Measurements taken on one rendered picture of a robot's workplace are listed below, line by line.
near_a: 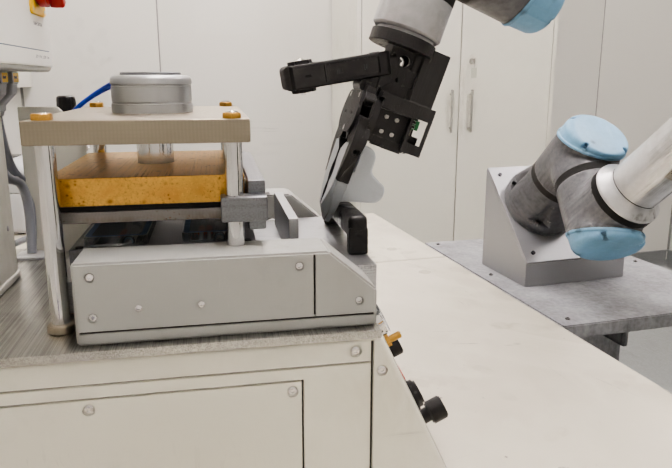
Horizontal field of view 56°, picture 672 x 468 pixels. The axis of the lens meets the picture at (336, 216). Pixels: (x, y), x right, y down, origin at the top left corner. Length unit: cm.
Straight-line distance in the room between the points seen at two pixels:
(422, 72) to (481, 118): 239
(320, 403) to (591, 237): 64
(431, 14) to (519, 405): 48
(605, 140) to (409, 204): 186
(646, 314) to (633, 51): 299
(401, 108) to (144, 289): 31
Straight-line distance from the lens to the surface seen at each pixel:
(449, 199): 304
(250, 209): 54
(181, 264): 53
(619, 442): 80
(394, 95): 66
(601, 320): 115
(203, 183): 57
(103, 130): 54
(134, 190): 58
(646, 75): 415
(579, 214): 112
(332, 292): 54
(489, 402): 84
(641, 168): 105
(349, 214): 63
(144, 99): 63
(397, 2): 67
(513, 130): 316
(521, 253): 127
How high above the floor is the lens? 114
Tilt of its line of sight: 12 degrees down
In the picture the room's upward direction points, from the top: straight up
